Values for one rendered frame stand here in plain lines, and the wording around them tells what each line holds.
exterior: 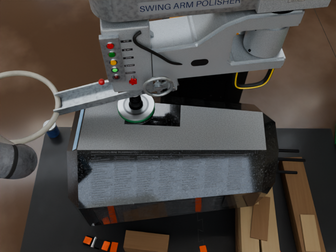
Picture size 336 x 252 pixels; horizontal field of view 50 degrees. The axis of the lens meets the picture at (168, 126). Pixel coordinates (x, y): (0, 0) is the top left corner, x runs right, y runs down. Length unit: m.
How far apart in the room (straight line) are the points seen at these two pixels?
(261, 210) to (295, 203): 0.33
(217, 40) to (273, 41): 0.27
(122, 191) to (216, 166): 0.55
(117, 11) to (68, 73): 2.13
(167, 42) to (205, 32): 0.17
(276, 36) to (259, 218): 1.29
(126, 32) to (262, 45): 0.64
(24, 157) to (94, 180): 0.83
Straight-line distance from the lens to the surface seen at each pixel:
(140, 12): 1.45
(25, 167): 1.30
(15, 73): 2.25
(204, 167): 2.02
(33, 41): 3.90
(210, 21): 1.66
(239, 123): 2.09
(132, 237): 2.57
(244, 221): 2.53
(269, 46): 1.78
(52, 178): 2.96
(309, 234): 2.74
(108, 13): 1.46
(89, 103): 1.97
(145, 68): 1.69
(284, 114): 3.28
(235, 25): 1.61
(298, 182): 2.87
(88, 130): 2.08
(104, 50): 1.56
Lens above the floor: 2.62
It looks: 59 degrees down
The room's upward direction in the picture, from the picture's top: straight up
